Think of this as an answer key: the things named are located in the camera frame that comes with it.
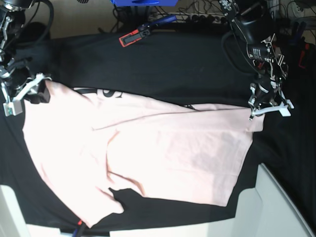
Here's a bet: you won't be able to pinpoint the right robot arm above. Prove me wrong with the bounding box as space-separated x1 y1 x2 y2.
0 0 54 117

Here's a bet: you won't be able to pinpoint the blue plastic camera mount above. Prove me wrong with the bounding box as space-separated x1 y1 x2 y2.
111 0 178 6

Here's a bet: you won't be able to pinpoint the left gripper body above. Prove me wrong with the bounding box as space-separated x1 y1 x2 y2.
247 40 288 110

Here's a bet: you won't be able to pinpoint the white power strip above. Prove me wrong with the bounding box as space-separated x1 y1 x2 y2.
185 13 228 25

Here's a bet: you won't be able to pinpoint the blue clamp at front edge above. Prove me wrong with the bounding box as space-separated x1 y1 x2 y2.
72 220 88 237

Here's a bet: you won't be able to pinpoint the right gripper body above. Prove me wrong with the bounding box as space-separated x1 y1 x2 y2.
0 56 36 99

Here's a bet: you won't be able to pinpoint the orange black clamp, blue handles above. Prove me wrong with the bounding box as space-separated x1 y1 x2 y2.
119 15 177 47

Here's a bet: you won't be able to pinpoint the blue clamp handle right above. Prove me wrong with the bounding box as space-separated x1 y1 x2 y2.
291 22 307 44

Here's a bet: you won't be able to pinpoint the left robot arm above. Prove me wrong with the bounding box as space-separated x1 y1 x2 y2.
219 0 294 119

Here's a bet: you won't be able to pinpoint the light pink T-shirt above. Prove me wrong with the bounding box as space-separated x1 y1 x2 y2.
23 81 264 227

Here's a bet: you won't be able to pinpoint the orange clamp at right edge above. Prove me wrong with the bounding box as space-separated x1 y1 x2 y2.
298 43 310 69

